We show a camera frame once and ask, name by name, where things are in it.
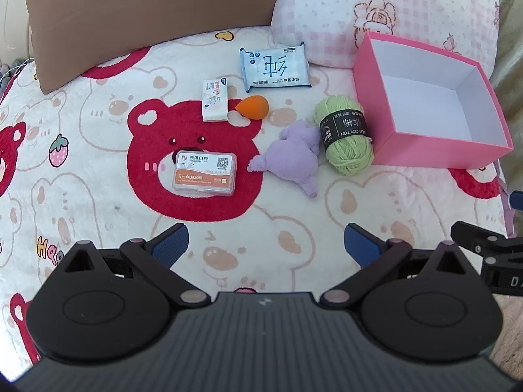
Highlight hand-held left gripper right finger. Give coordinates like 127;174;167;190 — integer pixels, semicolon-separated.
321;224;477;309

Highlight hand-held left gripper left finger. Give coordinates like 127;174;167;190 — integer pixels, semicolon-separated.
53;224;209;309

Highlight clear orange-label plastic case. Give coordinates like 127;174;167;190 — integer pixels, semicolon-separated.
171;150;238;197

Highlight green yarn ball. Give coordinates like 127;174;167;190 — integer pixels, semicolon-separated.
314;95;374;176

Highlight purple plush toy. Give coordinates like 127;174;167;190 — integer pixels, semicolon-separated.
247;119;321;201

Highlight pink cardboard box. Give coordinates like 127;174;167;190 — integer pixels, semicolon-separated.
352;30;514;170

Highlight small white tissue pack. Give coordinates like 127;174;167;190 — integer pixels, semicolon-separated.
202;77;230;122

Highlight orange makeup sponge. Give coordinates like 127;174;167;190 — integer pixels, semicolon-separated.
235;95;270;120

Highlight blue wet wipes pack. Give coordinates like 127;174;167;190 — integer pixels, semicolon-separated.
239;43;312;92

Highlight bear print blanket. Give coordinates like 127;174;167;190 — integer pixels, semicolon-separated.
0;26;515;376

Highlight beige quilt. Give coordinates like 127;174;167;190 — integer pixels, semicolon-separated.
490;0;523;90

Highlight brown pillow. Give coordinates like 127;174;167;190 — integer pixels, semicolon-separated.
20;0;282;94

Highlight beige headboard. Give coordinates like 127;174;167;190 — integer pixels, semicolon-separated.
0;0;33;66

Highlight white cables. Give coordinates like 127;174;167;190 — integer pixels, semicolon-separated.
0;59;35;86

